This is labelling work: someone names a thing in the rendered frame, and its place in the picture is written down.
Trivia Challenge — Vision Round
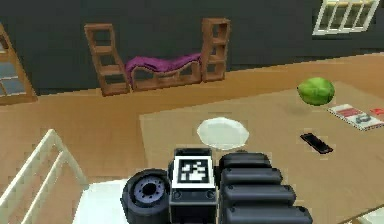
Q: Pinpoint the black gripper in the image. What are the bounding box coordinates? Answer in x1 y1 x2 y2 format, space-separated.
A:
120 168 173 224

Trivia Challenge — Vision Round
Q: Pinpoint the white chair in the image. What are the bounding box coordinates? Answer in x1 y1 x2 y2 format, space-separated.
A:
0 128 131 224

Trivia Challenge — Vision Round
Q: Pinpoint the white round plate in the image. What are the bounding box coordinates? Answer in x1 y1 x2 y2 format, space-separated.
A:
195 116 250 151

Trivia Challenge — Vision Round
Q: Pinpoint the purple cloth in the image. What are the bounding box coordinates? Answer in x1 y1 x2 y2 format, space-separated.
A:
124 52 203 85

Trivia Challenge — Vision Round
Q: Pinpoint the brown wooden shelf unit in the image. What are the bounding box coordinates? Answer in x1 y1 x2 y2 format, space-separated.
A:
83 17 232 98

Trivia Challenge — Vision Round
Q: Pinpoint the black remote control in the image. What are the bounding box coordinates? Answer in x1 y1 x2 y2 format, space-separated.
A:
299 132 334 155

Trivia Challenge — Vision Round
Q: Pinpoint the green round lettuce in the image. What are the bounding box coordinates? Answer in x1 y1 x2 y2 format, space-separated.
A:
296 76 336 107

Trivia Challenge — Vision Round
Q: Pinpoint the white and red magazine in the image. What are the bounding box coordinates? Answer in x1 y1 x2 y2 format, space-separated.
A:
327 103 384 132

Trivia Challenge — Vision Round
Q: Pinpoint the white framed window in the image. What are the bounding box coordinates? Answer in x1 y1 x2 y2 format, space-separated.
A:
311 0 381 36

